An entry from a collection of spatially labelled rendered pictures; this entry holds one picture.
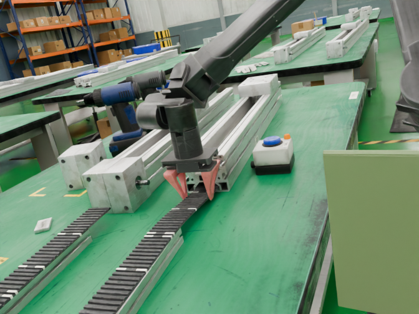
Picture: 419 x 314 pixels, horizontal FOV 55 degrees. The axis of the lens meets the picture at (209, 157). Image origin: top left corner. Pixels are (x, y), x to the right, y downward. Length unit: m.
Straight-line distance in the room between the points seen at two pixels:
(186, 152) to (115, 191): 0.19
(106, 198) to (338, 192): 0.56
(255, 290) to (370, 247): 0.18
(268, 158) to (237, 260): 0.33
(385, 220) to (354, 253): 0.06
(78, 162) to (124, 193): 0.26
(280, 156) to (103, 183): 0.39
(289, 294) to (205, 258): 0.16
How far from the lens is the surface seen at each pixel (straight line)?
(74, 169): 1.10
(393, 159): 0.43
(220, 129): 1.07
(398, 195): 0.45
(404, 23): 0.66
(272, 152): 0.91
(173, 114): 0.76
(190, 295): 0.59
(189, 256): 0.68
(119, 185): 0.86
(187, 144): 0.77
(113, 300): 0.58
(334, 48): 2.60
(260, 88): 1.38
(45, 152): 2.74
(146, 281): 0.61
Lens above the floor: 1.13
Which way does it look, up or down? 18 degrees down
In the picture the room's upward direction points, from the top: 11 degrees counter-clockwise
